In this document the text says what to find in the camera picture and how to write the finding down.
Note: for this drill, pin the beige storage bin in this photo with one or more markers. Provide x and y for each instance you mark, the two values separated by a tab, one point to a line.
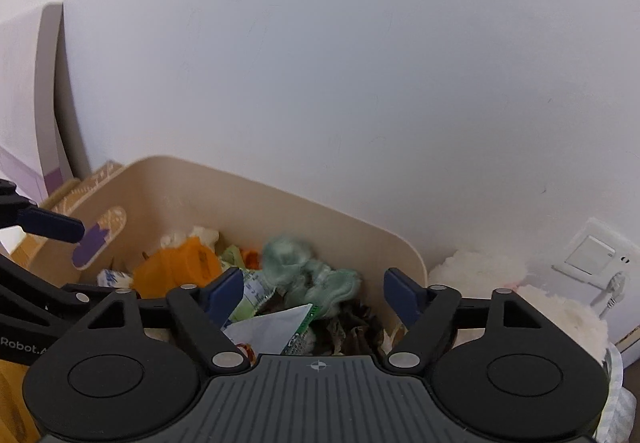
320	233

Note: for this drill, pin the wooden desktop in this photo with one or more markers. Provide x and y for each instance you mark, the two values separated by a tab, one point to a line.
12	398

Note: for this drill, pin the snack bag silver green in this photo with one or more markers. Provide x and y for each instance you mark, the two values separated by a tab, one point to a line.
272	328

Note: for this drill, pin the brown scrunchie with blue bow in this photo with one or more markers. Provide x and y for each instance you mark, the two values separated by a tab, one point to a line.
350	328

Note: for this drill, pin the green plaid scrunchie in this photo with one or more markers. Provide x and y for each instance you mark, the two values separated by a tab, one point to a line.
300	268

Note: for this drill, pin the white fluffy plush dog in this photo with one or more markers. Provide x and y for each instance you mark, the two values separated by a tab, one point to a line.
560	318

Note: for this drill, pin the white wall socket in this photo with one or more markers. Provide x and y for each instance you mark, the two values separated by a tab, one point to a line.
595	253

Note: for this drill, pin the clear plastic packet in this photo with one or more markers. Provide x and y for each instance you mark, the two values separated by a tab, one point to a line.
114	278

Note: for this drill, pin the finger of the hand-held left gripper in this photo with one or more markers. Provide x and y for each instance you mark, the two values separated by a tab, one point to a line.
52	224
45	293

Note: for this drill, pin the light striped bedding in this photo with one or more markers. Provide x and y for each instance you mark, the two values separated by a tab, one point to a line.
620	403

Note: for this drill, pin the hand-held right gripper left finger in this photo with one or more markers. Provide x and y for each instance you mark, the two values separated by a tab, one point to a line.
227	294

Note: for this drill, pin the white and purple board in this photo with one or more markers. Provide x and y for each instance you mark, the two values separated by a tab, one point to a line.
30	98

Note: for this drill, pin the orange bottle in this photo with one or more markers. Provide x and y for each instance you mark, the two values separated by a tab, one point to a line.
175	268

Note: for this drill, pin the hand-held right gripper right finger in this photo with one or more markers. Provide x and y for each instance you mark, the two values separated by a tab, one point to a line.
402	294

